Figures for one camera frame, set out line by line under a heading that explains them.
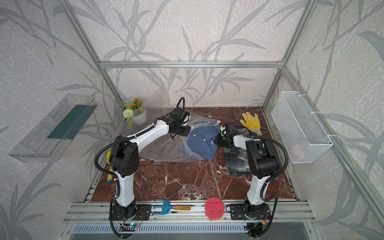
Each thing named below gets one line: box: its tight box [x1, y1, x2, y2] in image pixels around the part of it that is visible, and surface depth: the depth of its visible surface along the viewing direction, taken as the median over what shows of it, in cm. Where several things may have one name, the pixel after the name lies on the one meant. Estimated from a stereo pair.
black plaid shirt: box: [224, 146, 252, 176], surface depth 91 cm
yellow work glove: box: [239, 112, 263, 136], surface depth 114 cm
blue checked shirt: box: [180, 121, 220, 160], surface depth 100 cm
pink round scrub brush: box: [204, 196, 225, 222], surface depth 74 cm
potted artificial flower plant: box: [123, 97, 148, 130], surface depth 103 cm
